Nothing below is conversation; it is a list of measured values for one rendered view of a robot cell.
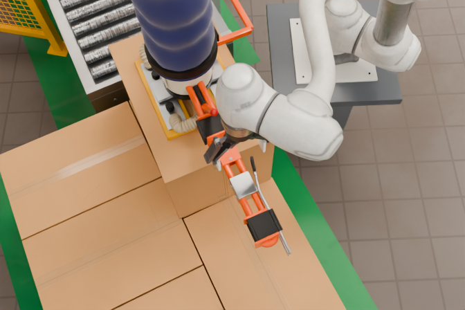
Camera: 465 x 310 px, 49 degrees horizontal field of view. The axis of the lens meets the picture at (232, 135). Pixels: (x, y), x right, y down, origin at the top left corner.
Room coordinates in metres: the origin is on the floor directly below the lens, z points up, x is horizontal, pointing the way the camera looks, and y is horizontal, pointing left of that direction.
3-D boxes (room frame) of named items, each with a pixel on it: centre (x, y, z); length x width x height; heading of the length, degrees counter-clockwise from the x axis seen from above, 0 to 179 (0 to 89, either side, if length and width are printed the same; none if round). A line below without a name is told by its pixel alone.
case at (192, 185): (0.94, 0.15, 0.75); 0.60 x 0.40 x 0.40; 22
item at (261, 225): (0.39, -0.07, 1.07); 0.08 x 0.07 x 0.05; 21
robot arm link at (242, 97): (0.56, -0.03, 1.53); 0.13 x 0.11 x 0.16; 56
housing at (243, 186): (0.52, -0.02, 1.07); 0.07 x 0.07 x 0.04; 21
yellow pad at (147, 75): (0.92, 0.23, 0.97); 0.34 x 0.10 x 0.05; 21
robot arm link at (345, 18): (1.21, -0.43, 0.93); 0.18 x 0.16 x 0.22; 56
